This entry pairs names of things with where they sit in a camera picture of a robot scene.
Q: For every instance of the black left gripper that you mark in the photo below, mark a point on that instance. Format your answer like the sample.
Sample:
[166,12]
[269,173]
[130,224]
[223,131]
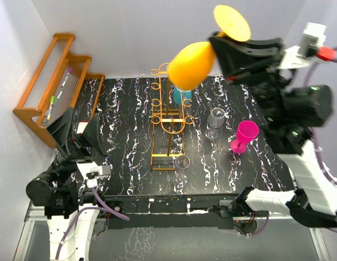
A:
[71,145]

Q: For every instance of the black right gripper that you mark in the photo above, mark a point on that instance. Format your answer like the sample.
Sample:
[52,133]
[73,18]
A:
[242,61]

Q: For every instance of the orange plastic wine glass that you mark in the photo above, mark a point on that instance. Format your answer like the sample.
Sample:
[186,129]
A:
[194,62]

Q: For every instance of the grey clear wine glass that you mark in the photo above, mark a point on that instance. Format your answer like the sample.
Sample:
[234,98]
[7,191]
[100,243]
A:
[215,121]

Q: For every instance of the blue plastic wine glass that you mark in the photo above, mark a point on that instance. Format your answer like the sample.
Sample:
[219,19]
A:
[180,95]

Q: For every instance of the magenta plastic wine glass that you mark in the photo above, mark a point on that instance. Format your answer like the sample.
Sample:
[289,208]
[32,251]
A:
[247,131]

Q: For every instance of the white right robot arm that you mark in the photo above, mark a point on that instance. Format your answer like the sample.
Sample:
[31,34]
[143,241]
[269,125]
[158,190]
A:
[291,117]

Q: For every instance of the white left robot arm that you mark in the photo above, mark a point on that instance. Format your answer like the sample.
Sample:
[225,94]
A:
[70,223]

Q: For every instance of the wooden stepped shelf rack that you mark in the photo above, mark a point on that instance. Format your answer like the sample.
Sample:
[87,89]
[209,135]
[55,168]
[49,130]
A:
[47,81]

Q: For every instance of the clear wine glass front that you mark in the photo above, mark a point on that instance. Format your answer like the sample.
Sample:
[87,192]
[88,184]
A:
[182,164]

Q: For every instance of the red white small block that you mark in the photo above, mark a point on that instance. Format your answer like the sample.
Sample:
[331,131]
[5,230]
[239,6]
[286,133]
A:
[81,127]

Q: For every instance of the green cap marker pen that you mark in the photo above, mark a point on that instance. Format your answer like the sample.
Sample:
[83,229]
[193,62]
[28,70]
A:
[50,108]

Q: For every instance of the pink cap marker pen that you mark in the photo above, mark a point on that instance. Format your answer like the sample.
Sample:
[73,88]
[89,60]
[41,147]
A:
[66,78]

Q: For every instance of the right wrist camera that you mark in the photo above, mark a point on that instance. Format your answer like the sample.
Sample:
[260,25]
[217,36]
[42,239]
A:
[310,49]

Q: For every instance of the gold wire glass rack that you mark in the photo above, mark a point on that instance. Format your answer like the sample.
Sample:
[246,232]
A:
[169,121]

